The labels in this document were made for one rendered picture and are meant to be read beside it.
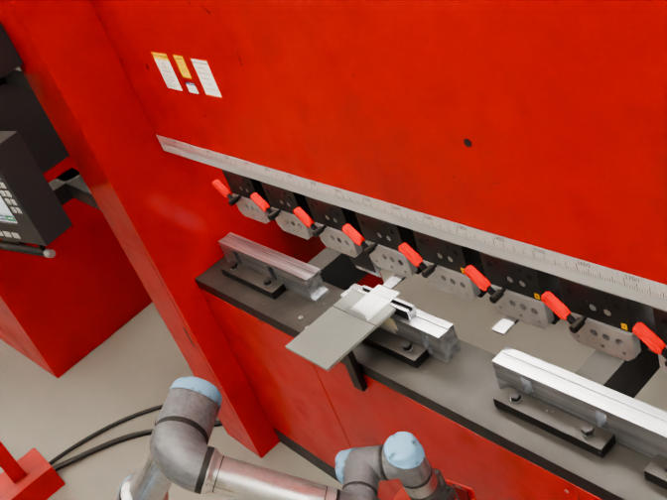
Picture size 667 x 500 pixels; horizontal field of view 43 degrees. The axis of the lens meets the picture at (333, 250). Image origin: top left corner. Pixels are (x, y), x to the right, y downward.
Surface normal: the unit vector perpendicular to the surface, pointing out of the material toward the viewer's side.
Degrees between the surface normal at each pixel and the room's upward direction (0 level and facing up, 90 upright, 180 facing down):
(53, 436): 0
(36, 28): 90
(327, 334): 0
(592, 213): 90
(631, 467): 0
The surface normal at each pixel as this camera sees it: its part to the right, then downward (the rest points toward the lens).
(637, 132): -0.70, 0.57
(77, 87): 0.64, 0.25
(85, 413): -0.31, -0.78
